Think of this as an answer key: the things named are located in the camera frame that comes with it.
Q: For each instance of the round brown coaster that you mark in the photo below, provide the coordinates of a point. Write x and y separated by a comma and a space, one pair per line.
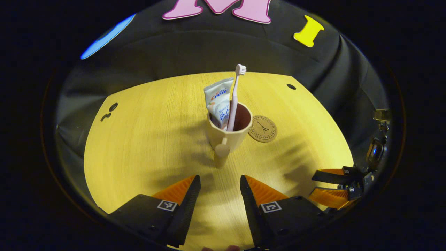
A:
263, 129

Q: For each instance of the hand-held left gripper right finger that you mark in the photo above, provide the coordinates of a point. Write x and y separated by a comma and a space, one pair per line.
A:
252, 209

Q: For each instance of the black backdrop cloth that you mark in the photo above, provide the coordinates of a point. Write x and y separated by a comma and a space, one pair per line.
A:
209, 45

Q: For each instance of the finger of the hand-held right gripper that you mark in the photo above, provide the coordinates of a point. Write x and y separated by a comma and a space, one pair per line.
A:
331, 177
331, 198

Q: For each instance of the beige cup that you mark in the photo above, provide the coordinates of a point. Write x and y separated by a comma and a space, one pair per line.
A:
226, 139

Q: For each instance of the pink toothbrush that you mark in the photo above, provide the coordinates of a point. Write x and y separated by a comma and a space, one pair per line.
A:
234, 101

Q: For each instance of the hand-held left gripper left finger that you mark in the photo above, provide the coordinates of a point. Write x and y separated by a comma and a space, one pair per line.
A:
184, 209

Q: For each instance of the white toothpaste tube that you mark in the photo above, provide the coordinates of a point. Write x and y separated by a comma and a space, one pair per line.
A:
216, 101

